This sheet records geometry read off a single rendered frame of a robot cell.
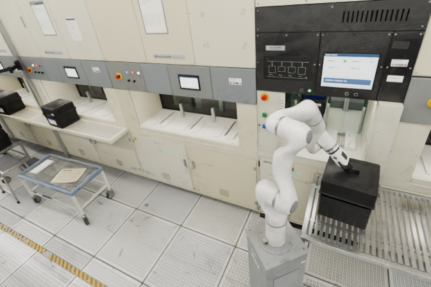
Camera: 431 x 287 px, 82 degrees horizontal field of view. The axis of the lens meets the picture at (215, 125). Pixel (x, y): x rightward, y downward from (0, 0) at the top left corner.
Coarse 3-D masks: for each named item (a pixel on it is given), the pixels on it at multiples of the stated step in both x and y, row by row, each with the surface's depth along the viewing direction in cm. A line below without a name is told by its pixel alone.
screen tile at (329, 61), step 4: (328, 60) 150; (332, 60) 149; (336, 60) 148; (340, 60) 147; (348, 60) 145; (328, 64) 151; (332, 64) 150; (336, 64) 149; (340, 64) 148; (344, 64) 147; (344, 68) 148; (328, 72) 153; (332, 72) 152; (336, 72) 151; (340, 72) 150; (344, 72) 149; (344, 76) 150
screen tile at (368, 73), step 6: (354, 60) 144; (360, 60) 142; (366, 60) 141; (354, 66) 145; (360, 66) 144; (366, 66) 142; (372, 66) 141; (354, 72) 147; (360, 72) 145; (366, 72) 144; (372, 72) 143
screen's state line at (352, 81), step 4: (324, 80) 157; (328, 80) 155; (332, 80) 154; (336, 80) 153; (340, 80) 152; (344, 80) 151; (348, 80) 150; (352, 80) 149; (356, 80) 148; (360, 80) 147; (364, 80) 146; (368, 80) 146; (352, 84) 150; (356, 84) 149; (360, 84) 148; (364, 84) 147; (368, 84) 147
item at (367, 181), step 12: (336, 168) 152; (360, 168) 150; (372, 168) 149; (324, 180) 145; (336, 180) 144; (348, 180) 143; (360, 180) 142; (372, 180) 142; (324, 192) 149; (336, 192) 144; (348, 192) 140; (360, 192) 136; (372, 192) 134; (360, 204) 139; (372, 204) 136
